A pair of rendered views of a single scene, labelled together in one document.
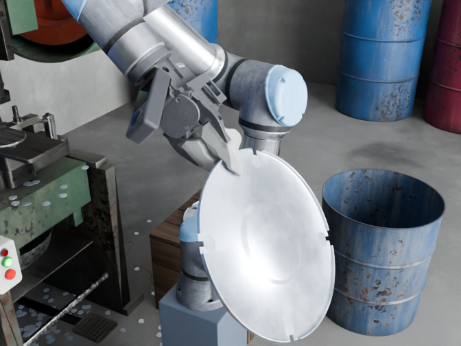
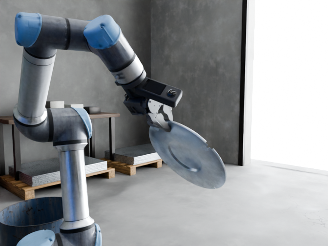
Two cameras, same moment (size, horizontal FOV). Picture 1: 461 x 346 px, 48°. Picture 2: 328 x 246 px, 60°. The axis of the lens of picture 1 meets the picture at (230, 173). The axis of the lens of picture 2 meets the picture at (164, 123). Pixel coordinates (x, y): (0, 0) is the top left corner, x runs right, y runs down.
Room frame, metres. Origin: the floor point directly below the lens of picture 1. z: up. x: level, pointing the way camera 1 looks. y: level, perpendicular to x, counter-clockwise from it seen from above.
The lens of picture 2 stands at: (0.47, 0.80, 1.13)
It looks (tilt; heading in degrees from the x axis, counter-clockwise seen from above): 6 degrees down; 285
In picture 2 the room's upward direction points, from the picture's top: straight up
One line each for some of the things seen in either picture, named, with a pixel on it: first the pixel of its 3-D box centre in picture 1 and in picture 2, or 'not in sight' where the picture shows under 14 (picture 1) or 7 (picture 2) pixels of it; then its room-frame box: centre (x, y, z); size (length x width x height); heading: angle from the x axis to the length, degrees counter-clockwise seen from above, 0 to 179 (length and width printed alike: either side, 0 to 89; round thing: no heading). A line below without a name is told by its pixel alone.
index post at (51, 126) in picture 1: (49, 127); not in sight; (1.53, 0.58, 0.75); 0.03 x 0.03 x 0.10; 63
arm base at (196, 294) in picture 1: (204, 277); not in sight; (1.09, 0.07, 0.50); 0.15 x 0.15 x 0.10
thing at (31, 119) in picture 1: (19, 119); not in sight; (1.58, 0.70, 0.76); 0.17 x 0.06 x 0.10; 153
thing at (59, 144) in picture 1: (19, 161); not in sight; (1.35, 0.62, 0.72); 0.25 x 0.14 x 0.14; 63
